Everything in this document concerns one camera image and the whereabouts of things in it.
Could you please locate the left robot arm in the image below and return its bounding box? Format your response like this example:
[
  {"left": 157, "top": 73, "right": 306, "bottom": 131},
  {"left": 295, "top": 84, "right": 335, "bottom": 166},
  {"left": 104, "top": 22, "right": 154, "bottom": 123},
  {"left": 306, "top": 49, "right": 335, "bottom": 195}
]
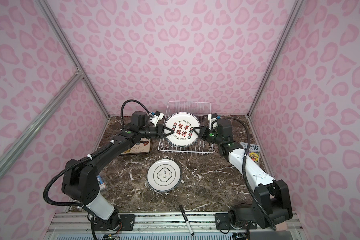
[{"left": 62, "top": 111, "right": 173, "bottom": 224}]

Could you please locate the The 143-Storey Treehouse book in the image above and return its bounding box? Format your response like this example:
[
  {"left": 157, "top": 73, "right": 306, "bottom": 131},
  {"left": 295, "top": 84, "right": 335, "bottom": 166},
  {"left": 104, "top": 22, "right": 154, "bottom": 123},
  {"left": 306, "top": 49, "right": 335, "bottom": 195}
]
[{"left": 248, "top": 144, "right": 260, "bottom": 165}]

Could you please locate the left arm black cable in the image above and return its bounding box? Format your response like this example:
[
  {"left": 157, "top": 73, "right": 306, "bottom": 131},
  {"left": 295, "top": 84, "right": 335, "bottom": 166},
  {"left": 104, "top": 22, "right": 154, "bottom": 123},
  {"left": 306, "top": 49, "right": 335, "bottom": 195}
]
[{"left": 43, "top": 99, "right": 151, "bottom": 208}]

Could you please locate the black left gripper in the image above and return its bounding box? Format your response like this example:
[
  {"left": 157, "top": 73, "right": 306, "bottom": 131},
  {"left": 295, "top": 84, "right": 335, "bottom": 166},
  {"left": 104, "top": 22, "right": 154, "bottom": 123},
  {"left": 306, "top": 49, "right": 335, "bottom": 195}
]
[{"left": 140, "top": 124, "right": 176, "bottom": 141}]

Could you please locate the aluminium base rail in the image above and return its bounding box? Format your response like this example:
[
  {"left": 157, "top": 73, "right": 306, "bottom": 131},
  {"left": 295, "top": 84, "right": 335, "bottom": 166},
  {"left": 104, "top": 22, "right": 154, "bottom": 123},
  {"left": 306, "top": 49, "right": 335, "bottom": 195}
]
[{"left": 44, "top": 212, "right": 307, "bottom": 240}]

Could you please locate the box of coloured markers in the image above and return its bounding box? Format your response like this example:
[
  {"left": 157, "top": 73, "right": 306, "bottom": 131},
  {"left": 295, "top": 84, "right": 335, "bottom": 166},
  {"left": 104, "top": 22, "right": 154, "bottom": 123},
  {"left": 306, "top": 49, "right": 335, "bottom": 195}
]
[{"left": 97, "top": 175, "right": 107, "bottom": 191}]

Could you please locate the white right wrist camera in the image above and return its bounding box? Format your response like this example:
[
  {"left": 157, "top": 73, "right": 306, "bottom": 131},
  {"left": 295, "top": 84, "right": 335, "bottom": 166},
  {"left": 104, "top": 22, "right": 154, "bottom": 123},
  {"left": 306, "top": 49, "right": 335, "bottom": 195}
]
[{"left": 207, "top": 114, "right": 221, "bottom": 130}]

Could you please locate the white wire dish rack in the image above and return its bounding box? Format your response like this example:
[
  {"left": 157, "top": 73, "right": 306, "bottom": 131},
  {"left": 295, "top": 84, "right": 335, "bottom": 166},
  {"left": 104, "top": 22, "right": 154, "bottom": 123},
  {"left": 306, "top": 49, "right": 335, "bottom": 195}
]
[{"left": 158, "top": 101, "right": 213, "bottom": 155}]

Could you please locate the white round plate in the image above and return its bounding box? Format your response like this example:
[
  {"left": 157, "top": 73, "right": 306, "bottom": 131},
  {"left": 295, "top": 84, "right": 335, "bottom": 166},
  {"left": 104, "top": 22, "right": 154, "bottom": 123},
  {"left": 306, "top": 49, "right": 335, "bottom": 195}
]
[
  {"left": 165, "top": 112, "right": 200, "bottom": 148},
  {"left": 147, "top": 159, "right": 182, "bottom": 192}
]

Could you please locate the black marker pen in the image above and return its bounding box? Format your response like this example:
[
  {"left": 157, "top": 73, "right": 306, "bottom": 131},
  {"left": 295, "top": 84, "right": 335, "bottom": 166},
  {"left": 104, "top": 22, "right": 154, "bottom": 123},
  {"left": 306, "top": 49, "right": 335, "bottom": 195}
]
[{"left": 179, "top": 205, "right": 195, "bottom": 237}]

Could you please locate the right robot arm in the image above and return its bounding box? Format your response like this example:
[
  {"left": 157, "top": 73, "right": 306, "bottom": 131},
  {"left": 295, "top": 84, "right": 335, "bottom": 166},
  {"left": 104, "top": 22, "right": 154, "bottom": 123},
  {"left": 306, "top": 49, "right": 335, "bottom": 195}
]
[{"left": 193, "top": 118, "right": 293, "bottom": 231}]

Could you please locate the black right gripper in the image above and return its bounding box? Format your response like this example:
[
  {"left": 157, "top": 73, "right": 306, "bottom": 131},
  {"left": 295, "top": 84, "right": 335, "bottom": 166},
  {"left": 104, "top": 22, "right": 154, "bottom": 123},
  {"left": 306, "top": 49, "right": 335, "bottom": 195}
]
[{"left": 192, "top": 125, "right": 223, "bottom": 146}]

